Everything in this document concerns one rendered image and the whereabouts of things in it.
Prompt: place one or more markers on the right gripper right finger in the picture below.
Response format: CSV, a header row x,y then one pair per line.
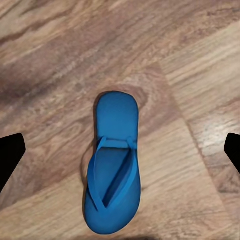
x,y
232,149

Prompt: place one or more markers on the sandal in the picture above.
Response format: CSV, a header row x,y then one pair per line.
x,y
113,192

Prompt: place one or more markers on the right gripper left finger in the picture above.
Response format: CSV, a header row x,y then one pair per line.
x,y
12,149

